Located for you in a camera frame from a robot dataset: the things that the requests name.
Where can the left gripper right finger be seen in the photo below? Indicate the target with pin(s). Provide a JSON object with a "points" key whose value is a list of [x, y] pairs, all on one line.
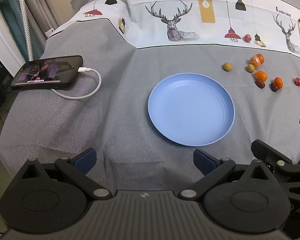
{"points": [[214, 171]]}

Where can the blue plastic plate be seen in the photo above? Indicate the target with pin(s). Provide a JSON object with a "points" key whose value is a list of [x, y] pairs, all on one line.
{"points": [[191, 109]]}

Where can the grey printed bed sheet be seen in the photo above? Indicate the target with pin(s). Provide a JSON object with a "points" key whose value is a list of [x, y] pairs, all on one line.
{"points": [[130, 46]]}

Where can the spotted white pole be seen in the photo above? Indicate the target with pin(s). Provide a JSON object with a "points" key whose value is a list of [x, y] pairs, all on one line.
{"points": [[26, 29]]}

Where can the orange unwrapped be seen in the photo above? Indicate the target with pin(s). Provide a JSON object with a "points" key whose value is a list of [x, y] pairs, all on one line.
{"points": [[260, 76]]}

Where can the black smartphone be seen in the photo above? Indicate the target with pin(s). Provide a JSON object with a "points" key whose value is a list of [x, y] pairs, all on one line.
{"points": [[54, 72]]}

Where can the green olive fruit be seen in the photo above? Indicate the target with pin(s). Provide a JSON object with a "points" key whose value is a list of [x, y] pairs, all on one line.
{"points": [[227, 66], [250, 68]]}

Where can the small orange back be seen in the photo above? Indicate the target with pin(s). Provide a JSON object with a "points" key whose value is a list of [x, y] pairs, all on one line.
{"points": [[261, 58]]}

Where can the red ball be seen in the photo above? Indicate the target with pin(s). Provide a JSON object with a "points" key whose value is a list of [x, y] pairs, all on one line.
{"points": [[247, 38]]}

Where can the red date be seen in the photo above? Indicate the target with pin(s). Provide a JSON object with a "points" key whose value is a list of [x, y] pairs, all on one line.
{"points": [[260, 84], [274, 87]]}

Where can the grey curtain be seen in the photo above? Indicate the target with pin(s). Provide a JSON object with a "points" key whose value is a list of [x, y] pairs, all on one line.
{"points": [[44, 14]]}

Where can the red tomato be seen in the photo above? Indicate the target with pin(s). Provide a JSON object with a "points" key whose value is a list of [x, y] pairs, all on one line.
{"points": [[297, 81]]}

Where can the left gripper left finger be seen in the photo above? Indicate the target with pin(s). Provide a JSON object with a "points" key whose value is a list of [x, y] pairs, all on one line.
{"points": [[75, 171]]}

